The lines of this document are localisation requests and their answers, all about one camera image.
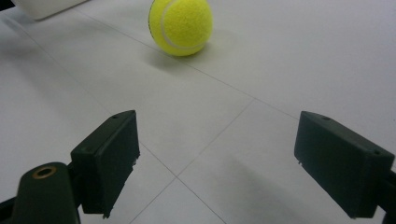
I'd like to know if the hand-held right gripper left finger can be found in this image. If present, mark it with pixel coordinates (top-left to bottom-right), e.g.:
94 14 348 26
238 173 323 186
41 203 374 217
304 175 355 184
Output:
70 109 141 219

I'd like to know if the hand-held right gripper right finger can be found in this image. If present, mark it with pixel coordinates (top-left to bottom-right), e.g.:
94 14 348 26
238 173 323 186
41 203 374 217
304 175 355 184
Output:
293 110 396 219

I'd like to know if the white plastic bin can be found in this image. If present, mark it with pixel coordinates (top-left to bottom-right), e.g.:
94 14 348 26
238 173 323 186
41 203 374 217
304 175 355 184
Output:
10 0 90 21

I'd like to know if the yellow tennis ball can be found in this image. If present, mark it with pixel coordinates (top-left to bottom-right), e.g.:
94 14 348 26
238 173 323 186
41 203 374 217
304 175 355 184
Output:
148 0 215 58

